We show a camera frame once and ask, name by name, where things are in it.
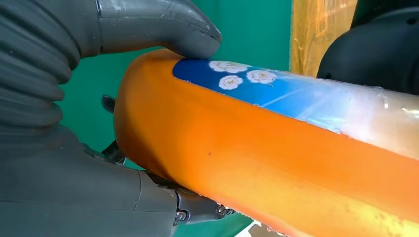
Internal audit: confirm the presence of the yellow taped sheet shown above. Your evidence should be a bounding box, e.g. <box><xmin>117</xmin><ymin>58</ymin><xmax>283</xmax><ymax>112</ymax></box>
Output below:
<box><xmin>290</xmin><ymin>0</ymin><xmax>358</xmax><ymax>78</ymax></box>

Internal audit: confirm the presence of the green table mat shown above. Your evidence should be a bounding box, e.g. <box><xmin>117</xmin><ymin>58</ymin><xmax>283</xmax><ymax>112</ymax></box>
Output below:
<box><xmin>57</xmin><ymin>0</ymin><xmax>293</xmax><ymax>237</ymax></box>

